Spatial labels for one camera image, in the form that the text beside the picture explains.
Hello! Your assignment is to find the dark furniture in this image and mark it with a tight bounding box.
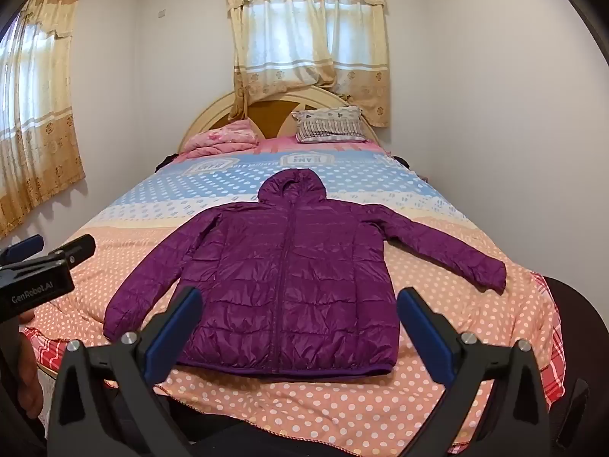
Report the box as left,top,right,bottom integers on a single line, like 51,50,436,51
542,276,609,457

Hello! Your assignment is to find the striped grey pillow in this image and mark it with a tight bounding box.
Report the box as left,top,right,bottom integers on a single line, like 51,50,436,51
291,106,368,144

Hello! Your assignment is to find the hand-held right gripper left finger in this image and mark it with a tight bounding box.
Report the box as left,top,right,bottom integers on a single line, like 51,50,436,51
48,286,204,457

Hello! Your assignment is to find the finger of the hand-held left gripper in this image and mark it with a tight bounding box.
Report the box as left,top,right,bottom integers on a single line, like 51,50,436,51
32,235,97,270
0,234,45,262

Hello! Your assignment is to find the pink floral blanket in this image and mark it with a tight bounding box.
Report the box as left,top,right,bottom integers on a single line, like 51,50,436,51
180,120,260,161

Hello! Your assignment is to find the cream floral window curtain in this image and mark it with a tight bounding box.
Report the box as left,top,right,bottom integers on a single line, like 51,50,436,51
0,0,87,240
225,0,395,129

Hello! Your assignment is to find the cream wooden headboard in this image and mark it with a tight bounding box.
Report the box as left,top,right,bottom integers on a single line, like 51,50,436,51
177,86,384,153

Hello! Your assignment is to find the purple hooded puffer jacket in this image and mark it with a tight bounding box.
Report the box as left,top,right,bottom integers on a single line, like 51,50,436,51
102,169,507,377

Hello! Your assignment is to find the red plaid mattress cover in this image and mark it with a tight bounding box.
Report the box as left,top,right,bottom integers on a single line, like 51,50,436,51
24,271,568,453

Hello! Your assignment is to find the polka-dot bed sheet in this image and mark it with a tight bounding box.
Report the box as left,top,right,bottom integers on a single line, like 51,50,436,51
24,140,560,444

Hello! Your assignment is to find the person's left hand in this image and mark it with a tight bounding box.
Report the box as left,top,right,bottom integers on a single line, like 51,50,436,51
18,311,46,412

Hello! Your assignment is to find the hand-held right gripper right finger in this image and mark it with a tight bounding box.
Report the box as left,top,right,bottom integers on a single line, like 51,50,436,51
396,287,553,457

